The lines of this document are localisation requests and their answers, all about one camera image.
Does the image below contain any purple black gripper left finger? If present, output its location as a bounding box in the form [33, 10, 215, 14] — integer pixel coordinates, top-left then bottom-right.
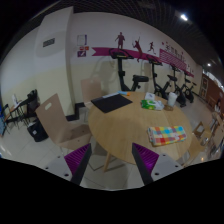
[64, 143, 92, 185]

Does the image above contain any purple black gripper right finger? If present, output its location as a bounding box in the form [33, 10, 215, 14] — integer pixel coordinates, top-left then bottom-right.
[132, 143, 159, 185]

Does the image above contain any colourful checkered folded towel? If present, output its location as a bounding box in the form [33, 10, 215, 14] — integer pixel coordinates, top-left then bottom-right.
[148, 126, 187, 146]

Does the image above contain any beige wooden chair near left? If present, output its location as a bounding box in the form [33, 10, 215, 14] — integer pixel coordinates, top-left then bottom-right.
[36, 94, 92, 150]

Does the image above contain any black waste bin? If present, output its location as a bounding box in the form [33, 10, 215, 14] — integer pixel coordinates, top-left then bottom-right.
[27, 119, 48, 142]

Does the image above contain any green wet wipes pack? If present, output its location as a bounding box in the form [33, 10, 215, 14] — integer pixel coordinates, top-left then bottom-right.
[141, 100, 164, 111]

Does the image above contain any wooden chair right side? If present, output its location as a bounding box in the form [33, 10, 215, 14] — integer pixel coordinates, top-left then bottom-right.
[182, 120, 224, 168]

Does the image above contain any white box on table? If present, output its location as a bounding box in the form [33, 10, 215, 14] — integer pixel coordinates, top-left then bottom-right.
[144, 92, 155, 100]

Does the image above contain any white paper cup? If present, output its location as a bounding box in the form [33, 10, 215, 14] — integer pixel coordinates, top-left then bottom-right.
[167, 92, 177, 107]

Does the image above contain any black exercise bike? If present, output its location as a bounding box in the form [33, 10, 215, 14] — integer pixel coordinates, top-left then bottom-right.
[147, 56, 177, 99]
[170, 64, 186, 107]
[108, 48, 150, 93]
[183, 70, 197, 103]

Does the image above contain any black folding chair left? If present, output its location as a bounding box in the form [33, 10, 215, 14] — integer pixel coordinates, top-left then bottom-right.
[16, 89, 39, 124]

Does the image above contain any beige wooden chair behind table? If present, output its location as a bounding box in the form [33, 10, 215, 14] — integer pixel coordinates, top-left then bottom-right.
[81, 77, 102, 117]

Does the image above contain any black exercise bike farthest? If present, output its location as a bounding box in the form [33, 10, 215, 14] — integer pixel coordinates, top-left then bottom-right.
[183, 70, 197, 103]

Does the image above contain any black exercise bike nearest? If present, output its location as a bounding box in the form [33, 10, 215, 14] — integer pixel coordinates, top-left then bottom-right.
[108, 48, 150, 93]

